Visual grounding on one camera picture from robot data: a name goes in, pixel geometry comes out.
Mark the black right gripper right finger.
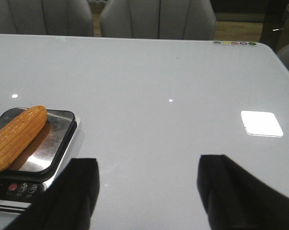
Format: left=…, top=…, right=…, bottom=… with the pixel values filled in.
left=197, top=155, right=289, bottom=230

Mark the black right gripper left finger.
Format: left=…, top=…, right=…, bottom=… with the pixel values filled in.
left=6, top=158, right=100, bottom=230

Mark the orange corn cob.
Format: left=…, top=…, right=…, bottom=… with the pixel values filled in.
left=0, top=105, right=47, bottom=172

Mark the digital kitchen scale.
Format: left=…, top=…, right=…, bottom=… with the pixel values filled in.
left=0, top=109, right=80, bottom=214

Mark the coloured sticker strip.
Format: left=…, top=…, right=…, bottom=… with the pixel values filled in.
left=213, top=41, right=257, bottom=46

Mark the right grey upholstered chair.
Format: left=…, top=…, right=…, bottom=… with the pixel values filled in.
left=100, top=0, right=216, bottom=40

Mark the grey upholstered chair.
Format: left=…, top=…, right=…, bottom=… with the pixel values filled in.
left=0, top=0, right=94, bottom=37
left=100, top=0, right=216, bottom=40

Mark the left grey upholstered chair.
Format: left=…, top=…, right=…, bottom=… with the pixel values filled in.
left=0, top=0, right=94, bottom=37

